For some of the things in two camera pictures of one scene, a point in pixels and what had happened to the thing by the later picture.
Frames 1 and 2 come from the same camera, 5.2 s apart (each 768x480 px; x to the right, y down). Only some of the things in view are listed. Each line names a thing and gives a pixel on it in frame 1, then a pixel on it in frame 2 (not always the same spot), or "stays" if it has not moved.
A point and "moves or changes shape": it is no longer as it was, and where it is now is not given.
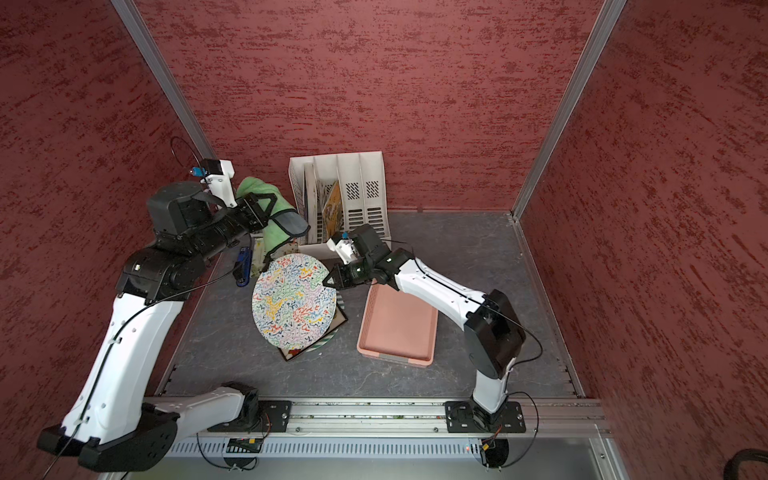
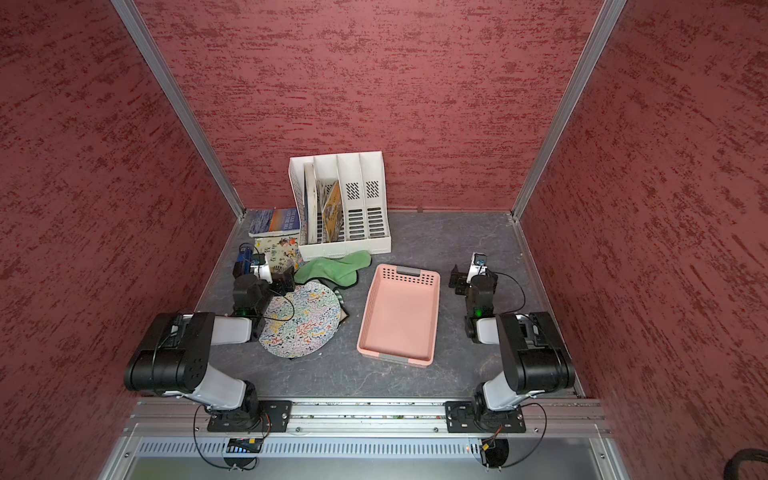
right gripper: [344, 276] → [462, 281]
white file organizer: [338, 194] stays
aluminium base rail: [419, 417] stays
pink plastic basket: [398, 327] stays
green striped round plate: [322, 342] → [339, 295]
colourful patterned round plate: [292, 305] moves or changes shape
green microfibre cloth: [287, 222] → [340, 270]
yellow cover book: [332, 214] stays
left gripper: [258, 216] → [279, 282]
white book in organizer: [310, 198] stays
